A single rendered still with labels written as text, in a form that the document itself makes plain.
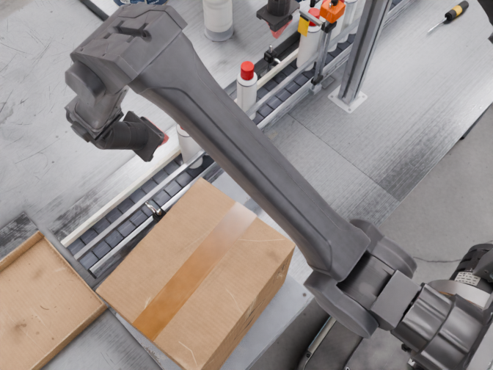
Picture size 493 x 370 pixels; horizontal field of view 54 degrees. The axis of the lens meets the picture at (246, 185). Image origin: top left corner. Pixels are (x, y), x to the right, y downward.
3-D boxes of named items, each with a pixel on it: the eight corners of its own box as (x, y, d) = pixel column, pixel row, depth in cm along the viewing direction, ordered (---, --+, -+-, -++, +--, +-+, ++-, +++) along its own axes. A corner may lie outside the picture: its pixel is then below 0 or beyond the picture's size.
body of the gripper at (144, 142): (134, 109, 102) (110, 106, 96) (166, 138, 99) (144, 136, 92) (120, 134, 104) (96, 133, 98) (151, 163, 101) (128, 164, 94)
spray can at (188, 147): (193, 149, 129) (185, 103, 111) (207, 161, 127) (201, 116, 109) (179, 161, 127) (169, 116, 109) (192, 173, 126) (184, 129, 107)
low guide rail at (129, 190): (345, 12, 150) (347, 7, 149) (348, 14, 150) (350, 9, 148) (62, 244, 115) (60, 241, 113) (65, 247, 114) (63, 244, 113)
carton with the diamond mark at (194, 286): (208, 225, 122) (200, 175, 98) (285, 282, 116) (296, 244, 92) (125, 320, 111) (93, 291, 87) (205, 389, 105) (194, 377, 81)
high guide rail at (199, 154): (368, 11, 143) (370, 7, 142) (372, 13, 143) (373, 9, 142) (75, 258, 108) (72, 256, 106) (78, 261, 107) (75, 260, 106)
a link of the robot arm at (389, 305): (408, 337, 50) (434, 296, 52) (327, 277, 53) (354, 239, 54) (389, 343, 59) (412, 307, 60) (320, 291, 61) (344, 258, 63)
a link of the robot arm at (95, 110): (103, 102, 48) (174, 31, 51) (57, 60, 46) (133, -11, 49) (86, 147, 88) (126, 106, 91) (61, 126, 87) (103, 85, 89)
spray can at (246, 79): (246, 104, 136) (246, 53, 117) (259, 114, 134) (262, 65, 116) (232, 115, 134) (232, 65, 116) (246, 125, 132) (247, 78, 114)
